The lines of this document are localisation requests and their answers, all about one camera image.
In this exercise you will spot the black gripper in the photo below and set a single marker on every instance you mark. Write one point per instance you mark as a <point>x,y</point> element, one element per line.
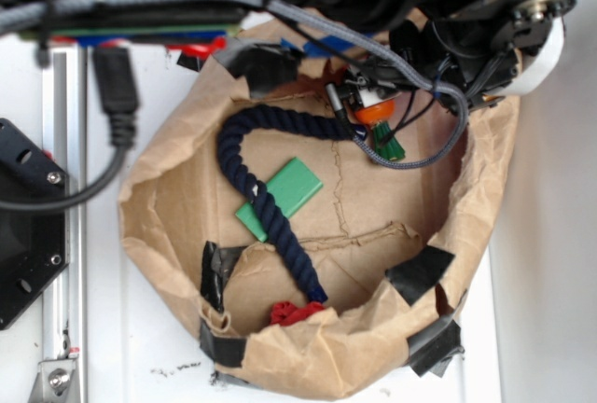
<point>478,57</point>

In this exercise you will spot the orange toy carrot green top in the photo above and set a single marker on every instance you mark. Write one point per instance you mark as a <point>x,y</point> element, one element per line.
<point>376,117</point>

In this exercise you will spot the blue masking tape piece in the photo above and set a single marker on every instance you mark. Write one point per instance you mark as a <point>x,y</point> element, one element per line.
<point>328,43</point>

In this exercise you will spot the brown paper bag bin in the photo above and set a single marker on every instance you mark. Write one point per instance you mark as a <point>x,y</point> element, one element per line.
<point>395,251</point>

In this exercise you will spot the green rectangular block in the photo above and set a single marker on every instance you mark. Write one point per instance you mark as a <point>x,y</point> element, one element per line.
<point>291,187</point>

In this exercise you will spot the red crumpled cloth piece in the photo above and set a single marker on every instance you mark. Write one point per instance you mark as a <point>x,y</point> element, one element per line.
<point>286,313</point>

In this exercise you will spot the aluminium extrusion rail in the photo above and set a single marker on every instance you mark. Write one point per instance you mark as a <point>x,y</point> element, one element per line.
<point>65,212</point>

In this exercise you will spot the black octagonal mount plate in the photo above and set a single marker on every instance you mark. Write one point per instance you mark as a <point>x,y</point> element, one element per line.
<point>33,247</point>

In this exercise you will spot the metal corner bracket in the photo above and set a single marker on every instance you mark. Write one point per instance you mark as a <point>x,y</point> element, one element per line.
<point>56,381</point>

